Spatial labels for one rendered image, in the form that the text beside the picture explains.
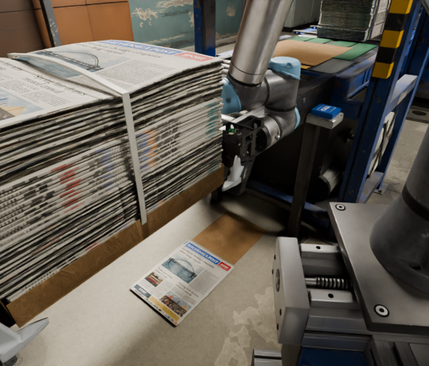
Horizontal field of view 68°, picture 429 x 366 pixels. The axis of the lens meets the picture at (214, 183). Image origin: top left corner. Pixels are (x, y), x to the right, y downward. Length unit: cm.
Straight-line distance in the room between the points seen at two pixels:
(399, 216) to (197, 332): 101
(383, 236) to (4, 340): 47
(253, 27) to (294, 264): 40
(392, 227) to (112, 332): 113
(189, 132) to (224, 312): 100
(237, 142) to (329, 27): 159
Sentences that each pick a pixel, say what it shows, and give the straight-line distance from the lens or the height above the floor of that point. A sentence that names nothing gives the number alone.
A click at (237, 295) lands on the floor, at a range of 143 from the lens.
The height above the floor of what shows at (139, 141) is 96.
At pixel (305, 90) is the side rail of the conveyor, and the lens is 117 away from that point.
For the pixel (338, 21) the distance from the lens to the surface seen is 216.
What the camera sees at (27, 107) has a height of 103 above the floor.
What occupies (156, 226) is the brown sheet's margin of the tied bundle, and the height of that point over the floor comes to 82.
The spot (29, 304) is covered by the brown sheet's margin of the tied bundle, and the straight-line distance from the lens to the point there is 44.
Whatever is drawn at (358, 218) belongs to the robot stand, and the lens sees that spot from 55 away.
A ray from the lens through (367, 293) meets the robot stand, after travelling 45.
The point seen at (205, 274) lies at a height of 1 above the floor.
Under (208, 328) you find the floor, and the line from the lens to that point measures 134.
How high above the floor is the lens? 114
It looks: 34 degrees down
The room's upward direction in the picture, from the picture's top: straight up
